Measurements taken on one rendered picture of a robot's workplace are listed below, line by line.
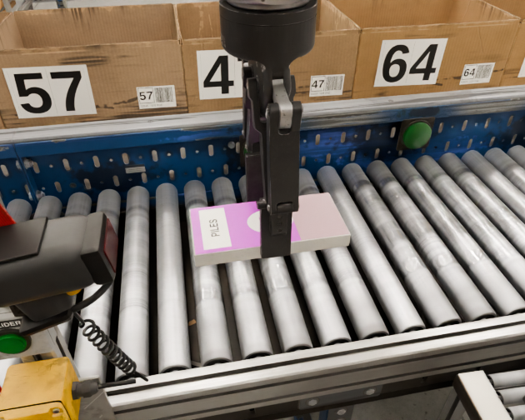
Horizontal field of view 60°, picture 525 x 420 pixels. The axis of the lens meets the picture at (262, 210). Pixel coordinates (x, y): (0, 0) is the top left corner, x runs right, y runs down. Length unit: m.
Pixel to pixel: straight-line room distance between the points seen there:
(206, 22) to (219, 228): 0.89
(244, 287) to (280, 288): 0.06
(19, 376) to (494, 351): 0.70
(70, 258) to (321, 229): 0.24
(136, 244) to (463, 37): 0.86
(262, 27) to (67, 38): 1.02
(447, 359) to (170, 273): 0.49
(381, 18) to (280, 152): 1.10
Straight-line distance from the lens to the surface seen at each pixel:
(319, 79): 1.09
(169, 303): 0.81
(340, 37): 1.08
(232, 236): 0.47
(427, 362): 0.82
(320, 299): 0.81
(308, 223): 0.48
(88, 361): 0.77
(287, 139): 0.36
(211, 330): 0.76
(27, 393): 0.61
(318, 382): 0.76
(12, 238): 0.46
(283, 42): 0.35
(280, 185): 0.37
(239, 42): 0.36
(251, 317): 0.77
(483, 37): 1.25
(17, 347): 0.56
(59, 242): 0.43
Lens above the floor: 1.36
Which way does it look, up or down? 38 degrees down
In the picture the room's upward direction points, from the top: straight up
